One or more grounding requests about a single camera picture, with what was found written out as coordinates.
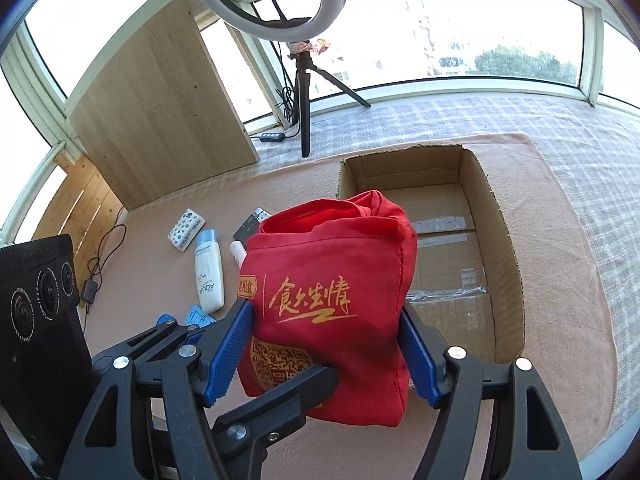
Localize grey checked cloth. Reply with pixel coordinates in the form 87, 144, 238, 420
250, 95, 640, 411

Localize patterned tissue packet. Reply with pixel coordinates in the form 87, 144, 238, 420
167, 208, 207, 252

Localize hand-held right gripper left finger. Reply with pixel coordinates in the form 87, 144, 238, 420
60, 301, 256, 480

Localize light blue rectangular case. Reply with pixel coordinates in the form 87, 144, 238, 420
184, 305, 217, 328

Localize black ring light cable remote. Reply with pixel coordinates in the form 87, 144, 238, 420
248, 85, 301, 145

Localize red cloth bag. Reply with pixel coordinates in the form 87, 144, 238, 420
237, 190, 418, 428

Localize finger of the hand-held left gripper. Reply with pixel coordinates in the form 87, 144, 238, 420
92, 325, 201, 376
215, 366, 341, 463

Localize cardboard box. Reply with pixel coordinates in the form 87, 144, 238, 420
338, 144, 526, 366

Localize white sunscreen bottle blue cap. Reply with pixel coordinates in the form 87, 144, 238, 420
194, 228, 225, 312

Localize slatted wooden panel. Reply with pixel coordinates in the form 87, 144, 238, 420
31, 152, 126, 261

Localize dark grey card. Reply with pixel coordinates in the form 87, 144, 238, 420
233, 214, 266, 243

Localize black power adapter with cable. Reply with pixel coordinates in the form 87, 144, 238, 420
80, 207, 128, 316

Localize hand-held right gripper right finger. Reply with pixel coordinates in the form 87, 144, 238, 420
400, 305, 583, 480

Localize white window frame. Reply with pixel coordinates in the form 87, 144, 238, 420
0, 0, 640, 241

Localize light wooden board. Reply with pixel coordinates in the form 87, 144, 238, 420
67, 0, 260, 211

